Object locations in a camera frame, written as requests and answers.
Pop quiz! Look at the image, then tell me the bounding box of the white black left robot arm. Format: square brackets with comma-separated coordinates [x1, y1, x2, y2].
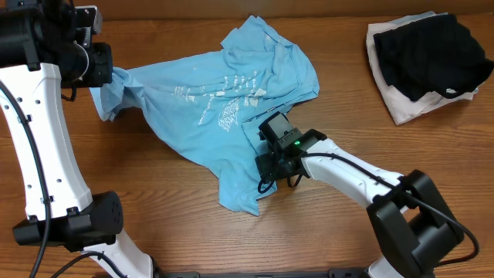
[1, 0, 161, 277]

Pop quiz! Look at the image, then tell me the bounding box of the folded white garment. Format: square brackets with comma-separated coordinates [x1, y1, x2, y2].
[366, 12, 479, 125]

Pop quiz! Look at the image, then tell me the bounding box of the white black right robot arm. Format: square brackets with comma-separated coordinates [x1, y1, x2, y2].
[255, 112, 464, 277]

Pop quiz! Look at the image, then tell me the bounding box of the light blue t-shirt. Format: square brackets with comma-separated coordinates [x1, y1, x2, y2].
[90, 17, 320, 215]

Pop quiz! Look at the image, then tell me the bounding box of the folded black garment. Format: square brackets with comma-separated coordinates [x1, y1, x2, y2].
[374, 14, 493, 101]

